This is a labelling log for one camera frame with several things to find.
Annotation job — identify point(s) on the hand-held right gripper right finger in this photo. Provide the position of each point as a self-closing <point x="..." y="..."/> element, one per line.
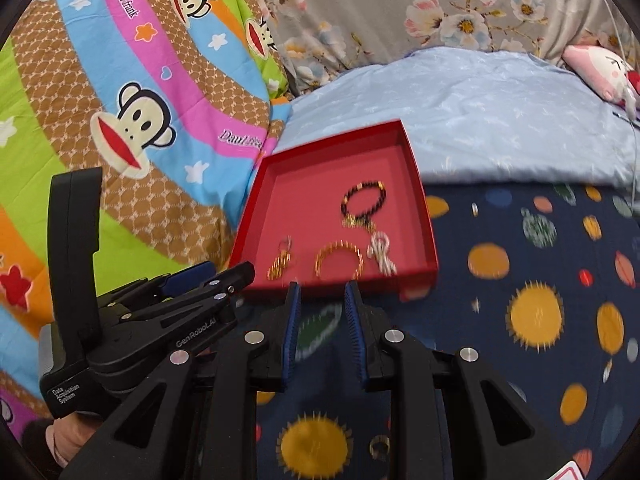
<point x="356" y="340"/>

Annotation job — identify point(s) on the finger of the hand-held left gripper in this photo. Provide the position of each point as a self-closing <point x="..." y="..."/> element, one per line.
<point x="235" y="280"/>
<point x="192" y="275"/>

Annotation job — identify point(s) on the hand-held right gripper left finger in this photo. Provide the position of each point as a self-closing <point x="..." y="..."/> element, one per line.
<point x="292" y="330"/>

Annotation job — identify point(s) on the red cardboard box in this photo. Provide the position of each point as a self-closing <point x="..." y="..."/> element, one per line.
<point x="310" y="200"/>

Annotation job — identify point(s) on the person's left forearm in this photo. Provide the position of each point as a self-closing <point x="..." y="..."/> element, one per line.
<point x="70" y="435"/>

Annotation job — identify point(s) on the monkey printed blanket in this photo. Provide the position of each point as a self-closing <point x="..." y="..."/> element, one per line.
<point x="125" y="110"/>

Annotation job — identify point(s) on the navy planet printed sheet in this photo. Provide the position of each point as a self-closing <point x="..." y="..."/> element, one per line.
<point x="525" y="260"/>

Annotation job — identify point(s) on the white and red card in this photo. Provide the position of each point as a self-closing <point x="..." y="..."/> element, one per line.
<point x="567" y="472"/>

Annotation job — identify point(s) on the light blue pillow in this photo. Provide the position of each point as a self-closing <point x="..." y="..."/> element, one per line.
<point x="475" y="110"/>

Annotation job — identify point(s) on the grey floral cloth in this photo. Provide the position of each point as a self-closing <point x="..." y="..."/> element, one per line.
<point x="400" y="5"/>

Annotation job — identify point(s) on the pink plush toy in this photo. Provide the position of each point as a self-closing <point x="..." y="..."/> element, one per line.
<point x="605" y="72"/>

